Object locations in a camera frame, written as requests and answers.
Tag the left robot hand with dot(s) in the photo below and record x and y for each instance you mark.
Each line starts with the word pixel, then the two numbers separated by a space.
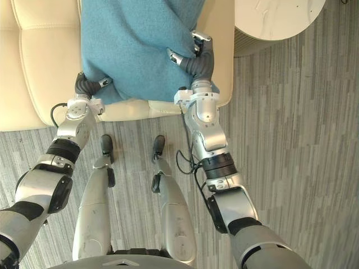
pixel 85 85

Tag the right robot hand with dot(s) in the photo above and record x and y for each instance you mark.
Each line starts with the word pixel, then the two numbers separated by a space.
pixel 199 63

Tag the blue fabric cushion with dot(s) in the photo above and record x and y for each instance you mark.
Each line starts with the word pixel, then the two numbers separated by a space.
pixel 131 47

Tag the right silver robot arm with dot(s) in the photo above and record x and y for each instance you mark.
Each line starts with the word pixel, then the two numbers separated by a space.
pixel 221 168

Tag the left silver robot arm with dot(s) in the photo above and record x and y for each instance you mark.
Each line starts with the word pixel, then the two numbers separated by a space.
pixel 47 171

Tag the cream leather sofa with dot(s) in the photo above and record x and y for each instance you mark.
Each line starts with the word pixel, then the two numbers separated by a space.
pixel 84 64

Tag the round white marble table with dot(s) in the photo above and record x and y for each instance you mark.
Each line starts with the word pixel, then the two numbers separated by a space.
pixel 276 19

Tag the left silver robot leg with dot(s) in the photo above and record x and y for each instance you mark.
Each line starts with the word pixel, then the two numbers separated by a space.
pixel 94 204

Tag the silver robot leg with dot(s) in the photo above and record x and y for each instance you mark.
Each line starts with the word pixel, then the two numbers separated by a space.
pixel 94 204
pixel 174 201

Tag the right silver robot leg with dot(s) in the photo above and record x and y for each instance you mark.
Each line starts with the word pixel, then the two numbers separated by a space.
pixel 174 201

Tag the silver robot torso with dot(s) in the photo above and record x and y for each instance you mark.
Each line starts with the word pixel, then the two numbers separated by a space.
pixel 123 260

